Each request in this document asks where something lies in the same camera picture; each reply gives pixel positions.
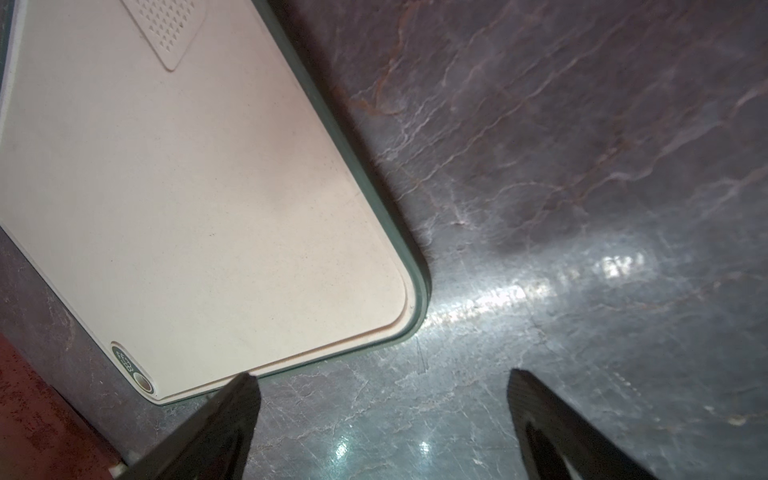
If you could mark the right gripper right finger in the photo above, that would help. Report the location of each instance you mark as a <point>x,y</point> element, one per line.
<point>555,440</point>

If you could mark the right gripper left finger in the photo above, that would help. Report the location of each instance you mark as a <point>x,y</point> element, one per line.
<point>213,443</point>

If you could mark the beige cutting board green rim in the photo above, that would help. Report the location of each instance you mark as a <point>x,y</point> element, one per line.
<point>174,173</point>

